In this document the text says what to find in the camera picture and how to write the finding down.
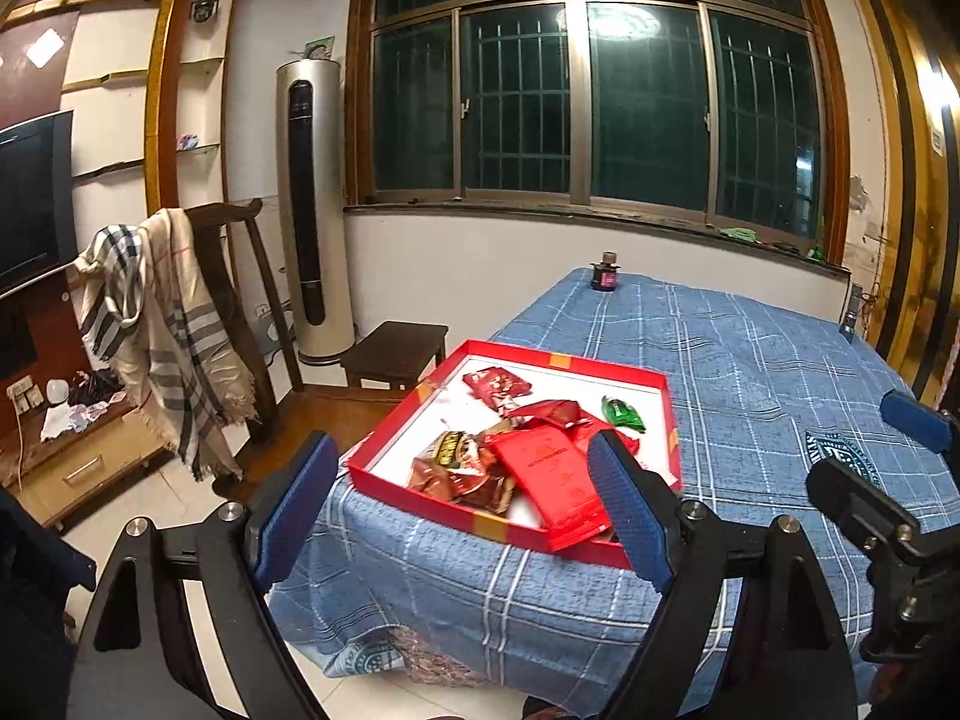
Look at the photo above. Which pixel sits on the wooden framed window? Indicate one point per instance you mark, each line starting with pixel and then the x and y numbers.
pixel 711 115

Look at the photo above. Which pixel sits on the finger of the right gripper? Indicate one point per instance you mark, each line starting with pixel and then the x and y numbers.
pixel 870 509
pixel 936 431

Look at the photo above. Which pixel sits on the large red packet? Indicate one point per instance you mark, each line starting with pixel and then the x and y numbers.
pixel 563 495

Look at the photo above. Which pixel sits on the red shallow tray box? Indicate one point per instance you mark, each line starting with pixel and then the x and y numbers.
pixel 380 465

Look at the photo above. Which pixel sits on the red crinkled snack packet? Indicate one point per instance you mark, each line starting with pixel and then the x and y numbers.
pixel 552 427

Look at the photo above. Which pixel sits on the yellow wooden door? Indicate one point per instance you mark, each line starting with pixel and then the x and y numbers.
pixel 911 318

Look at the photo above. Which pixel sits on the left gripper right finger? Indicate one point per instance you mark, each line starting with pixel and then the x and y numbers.
pixel 787 657

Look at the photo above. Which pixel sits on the small dark red bottle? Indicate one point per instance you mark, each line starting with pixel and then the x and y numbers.
pixel 605 273

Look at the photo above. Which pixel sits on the small dark red packet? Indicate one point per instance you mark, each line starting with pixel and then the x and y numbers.
pixel 497 388

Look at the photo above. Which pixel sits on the dark wooden chair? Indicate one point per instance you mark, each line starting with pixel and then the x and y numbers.
pixel 208 222

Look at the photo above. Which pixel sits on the wooden tv cabinet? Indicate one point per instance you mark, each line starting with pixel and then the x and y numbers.
pixel 56 478

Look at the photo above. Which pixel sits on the gold red snack packet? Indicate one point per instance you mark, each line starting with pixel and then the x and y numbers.
pixel 456 467

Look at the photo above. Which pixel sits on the striped beige scarf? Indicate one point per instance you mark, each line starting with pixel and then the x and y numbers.
pixel 147 314

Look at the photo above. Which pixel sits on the green snack packet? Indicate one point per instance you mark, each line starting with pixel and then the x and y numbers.
pixel 618 413

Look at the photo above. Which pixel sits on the dark wooden stool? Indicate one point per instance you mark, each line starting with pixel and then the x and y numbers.
pixel 396 353

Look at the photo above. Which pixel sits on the black television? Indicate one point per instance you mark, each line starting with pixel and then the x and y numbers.
pixel 38 231

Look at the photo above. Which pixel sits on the silver tower air conditioner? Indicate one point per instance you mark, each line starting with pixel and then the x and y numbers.
pixel 310 199

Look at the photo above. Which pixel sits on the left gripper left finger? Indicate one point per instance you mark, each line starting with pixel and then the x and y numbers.
pixel 138 657

